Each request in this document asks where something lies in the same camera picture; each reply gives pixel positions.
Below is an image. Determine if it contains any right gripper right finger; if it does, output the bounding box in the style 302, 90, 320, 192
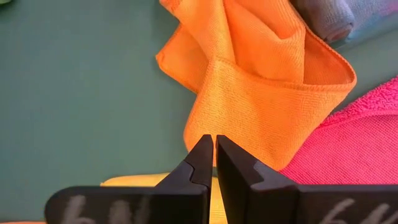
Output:
216, 134, 398, 224

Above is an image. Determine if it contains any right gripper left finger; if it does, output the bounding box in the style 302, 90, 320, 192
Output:
44, 134, 214, 224

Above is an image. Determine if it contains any yellow microfiber towel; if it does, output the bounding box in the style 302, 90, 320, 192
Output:
99, 172, 228, 224

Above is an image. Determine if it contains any orange microfiber towel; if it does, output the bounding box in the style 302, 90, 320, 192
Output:
155, 0, 358, 171

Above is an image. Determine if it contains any blue microfiber towel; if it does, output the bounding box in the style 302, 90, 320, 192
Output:
290, 0, 398, 44

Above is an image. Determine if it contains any pink microfiber towel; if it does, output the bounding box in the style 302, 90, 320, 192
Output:
279, 76, 398, 186

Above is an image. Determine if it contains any green table mat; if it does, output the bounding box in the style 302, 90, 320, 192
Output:
0, 0, 398, 223

